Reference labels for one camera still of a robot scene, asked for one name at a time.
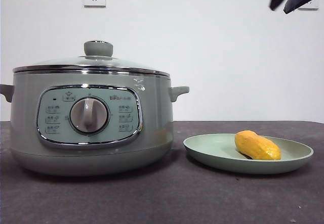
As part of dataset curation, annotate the glass lid with green knob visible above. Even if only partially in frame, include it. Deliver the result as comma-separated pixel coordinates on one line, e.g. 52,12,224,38
12,40,171,77

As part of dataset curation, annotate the pale green round plate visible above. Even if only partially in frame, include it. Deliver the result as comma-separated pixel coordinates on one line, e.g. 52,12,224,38
183,132,314,175

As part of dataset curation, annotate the pale green electric steamer pot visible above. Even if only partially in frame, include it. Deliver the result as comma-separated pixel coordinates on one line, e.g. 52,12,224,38
0,73,190,176

